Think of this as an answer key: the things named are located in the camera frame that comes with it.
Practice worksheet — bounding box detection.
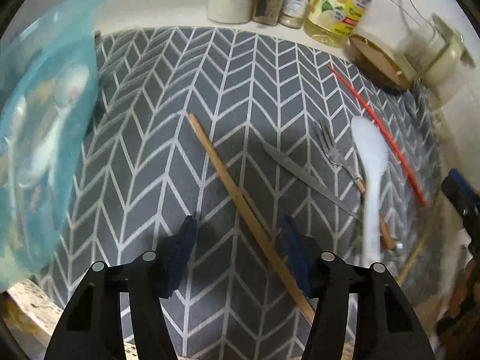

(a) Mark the clear blue plastic basin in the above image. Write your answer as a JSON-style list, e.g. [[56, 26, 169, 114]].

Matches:
[[0, 0, 100, 293]]

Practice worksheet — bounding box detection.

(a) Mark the brown saucer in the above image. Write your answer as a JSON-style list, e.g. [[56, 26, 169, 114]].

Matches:
[[349, 34, 413, 91]]

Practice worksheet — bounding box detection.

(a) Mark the red chopstick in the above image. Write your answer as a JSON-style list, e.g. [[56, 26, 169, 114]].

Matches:
[[327, 64, 428, 207]]

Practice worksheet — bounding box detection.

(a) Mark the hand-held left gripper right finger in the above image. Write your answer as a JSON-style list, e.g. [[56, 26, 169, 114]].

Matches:
[[278, 214, 436, 360]]

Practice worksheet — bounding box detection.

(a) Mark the metal fork with wooden handle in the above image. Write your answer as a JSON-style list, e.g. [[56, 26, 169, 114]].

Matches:
[[312, 117, 404, 252]]

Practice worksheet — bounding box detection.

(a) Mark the wooden chopstick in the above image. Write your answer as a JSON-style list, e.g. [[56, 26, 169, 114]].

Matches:
[[187, 113, 316, 324], [397, 194, 442, 285]]

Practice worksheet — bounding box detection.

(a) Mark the grey chevron mat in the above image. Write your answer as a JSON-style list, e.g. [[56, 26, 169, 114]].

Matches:
[[37, 26, 443, 359]]

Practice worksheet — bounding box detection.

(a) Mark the spice jar with green lid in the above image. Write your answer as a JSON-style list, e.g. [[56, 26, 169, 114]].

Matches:
[[279, 0, 319, 29]]

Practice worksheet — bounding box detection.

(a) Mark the yellow dish soap pump bottle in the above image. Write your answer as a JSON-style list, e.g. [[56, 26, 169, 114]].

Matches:
[[303, 0, 383, 49]]

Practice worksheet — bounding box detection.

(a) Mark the metal table knife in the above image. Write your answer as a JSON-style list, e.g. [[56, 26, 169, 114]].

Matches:
[[262, 142, 361, 221]]

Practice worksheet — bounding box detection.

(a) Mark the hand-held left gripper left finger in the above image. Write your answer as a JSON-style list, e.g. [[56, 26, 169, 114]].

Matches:
[[44, 215, 199, 360]]

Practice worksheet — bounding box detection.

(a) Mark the white power cable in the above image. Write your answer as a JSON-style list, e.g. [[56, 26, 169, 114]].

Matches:
[[399, 0, 432, 36]]

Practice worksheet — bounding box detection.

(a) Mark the glass kettle with cream lid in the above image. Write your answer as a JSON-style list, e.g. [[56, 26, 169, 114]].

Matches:
[[392, 13, 475, 87]]

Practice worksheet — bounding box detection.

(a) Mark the white plastic rice paddle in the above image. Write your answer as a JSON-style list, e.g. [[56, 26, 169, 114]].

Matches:
[[350, 116, 384, 262]]

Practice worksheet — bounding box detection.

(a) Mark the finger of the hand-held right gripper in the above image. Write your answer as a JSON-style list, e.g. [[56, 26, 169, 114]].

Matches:
[[441, 169, 480, 230]]

